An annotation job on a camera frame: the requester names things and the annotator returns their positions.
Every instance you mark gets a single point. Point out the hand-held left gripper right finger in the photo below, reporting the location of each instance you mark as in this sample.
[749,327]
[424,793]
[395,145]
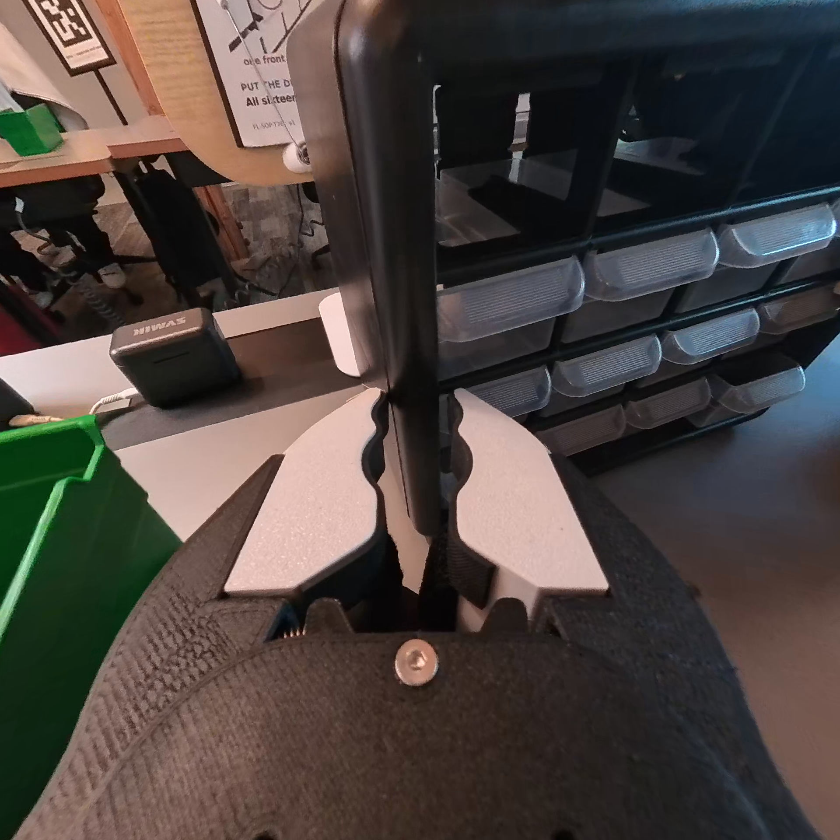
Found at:
[525,525]

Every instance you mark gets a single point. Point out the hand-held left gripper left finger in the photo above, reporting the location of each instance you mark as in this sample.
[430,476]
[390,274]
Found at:
[308,518]

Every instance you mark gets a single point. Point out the set of cabinet drawers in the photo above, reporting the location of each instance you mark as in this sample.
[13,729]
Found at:
[512,302]

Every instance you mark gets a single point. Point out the black drawer cabinet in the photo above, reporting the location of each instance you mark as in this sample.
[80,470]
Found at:
[387,197]

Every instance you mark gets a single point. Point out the green plastic bin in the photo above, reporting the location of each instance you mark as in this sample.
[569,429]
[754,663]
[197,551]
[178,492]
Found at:
[65,558]

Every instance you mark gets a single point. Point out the light wooden desk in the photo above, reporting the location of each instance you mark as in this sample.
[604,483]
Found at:
[79,154]

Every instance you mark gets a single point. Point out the plywood poster board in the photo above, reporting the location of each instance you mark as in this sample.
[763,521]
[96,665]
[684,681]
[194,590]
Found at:
[184,98]

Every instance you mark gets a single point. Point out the white instruction poster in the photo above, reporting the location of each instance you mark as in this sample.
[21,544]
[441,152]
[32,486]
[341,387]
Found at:
[262,79]

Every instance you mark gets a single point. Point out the small green box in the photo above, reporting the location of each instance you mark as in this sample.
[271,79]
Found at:
[33,131]

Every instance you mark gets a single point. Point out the black-white coded tag sign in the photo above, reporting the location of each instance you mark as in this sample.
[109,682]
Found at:
[65,33]

